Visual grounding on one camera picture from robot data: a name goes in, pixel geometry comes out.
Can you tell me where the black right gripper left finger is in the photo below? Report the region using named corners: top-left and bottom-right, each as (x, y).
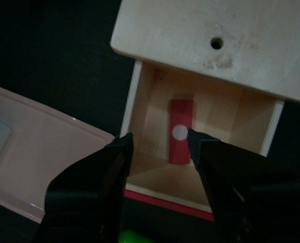
top-left (32, 132), bottom-right (136, 243)

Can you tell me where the pink plastic tray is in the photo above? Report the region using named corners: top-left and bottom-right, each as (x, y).
top-left (0, 83), bottom-right (116, 224)

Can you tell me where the green toy piece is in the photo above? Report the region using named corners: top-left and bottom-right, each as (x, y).
top-left (119, 230), bottom-right (152, 243)

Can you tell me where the red block with white dot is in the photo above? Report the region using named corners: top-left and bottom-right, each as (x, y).
top-left (168, 99), bottom-right (195, 165)

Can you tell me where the wooden toy box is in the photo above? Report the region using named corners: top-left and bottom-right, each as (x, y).
top-left (110, 0), bottom-right (300, 222)

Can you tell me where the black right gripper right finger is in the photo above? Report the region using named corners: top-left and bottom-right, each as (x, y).
top-left (187, 127), bottom-right (300, 243)

